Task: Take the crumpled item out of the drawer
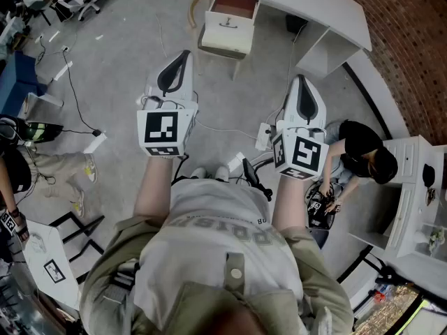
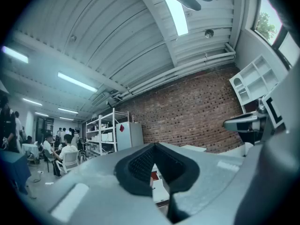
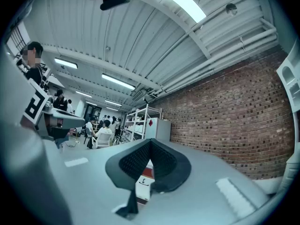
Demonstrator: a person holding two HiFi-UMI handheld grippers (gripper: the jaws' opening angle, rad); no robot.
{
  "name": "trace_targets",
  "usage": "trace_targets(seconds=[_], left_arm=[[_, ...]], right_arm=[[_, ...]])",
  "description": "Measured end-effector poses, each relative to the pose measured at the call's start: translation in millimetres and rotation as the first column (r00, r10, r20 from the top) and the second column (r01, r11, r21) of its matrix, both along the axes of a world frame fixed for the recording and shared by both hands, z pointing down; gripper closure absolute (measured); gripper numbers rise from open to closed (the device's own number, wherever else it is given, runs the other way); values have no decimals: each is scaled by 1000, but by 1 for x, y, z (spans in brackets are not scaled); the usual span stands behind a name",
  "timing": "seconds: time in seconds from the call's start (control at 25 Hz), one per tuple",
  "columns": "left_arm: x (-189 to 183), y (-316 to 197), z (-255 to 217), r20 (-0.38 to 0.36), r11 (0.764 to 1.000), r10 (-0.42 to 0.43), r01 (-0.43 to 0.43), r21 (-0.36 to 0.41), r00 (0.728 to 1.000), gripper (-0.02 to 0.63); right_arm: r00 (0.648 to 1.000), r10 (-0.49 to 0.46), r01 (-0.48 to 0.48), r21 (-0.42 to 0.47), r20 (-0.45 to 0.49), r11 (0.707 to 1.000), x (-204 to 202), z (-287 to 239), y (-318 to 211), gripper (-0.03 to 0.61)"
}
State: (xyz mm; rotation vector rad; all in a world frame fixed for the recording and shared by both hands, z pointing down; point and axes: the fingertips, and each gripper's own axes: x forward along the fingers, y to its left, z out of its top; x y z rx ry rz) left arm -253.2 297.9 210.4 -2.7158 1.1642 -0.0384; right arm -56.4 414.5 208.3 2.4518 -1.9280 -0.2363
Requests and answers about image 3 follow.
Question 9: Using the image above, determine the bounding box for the white metal shelf rack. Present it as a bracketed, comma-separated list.
[122, 103, 162, 143]

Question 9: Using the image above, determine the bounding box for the wall rack of black items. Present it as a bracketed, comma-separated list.
[39, 64, 55, 91]

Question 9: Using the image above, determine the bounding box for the white drawer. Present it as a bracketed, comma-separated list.
[135, 159, 155, 206]

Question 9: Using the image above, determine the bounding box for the ceiling dome sensor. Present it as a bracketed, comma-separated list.
[225, 3, 238, 16]

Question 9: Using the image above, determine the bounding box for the ceiling air vent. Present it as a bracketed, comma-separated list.
[131, 90, 144, 102]

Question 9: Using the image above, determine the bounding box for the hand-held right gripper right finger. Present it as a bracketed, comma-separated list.
[150, 139, 192, 194]

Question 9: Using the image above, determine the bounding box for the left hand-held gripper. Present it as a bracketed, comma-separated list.
[22, 78, 86, 141]

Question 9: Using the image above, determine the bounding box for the bundle of white ceiling pipes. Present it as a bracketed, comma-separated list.
[161, 17, 278, 94]

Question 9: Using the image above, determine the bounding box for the white refrigerator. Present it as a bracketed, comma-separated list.
[146, 118, 172, 143]

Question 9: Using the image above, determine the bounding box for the long ceiling light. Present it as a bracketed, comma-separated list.
[54, 57, 78, 70]
[75, 90, 93, 98]
[104, 99, 123, 107]
[101, 73, 136, 91]

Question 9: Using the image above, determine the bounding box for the black head-worn camera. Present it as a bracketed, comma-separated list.
[90, 0, 131, 11]

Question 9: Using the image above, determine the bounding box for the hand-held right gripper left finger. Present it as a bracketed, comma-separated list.
[105, 139, 151, 220]

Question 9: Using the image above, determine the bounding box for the white office chair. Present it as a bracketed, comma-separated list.
[93, 132, 113, 149]

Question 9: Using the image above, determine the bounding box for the white arched display shelf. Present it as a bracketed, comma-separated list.
[276, 38, 300, 114]

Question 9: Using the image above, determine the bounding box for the wide bright ceiling panel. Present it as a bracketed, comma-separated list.
[149, 0, 207, 23]

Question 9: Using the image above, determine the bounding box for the person's left forearm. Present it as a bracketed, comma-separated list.
[20, 115, 36, 131]

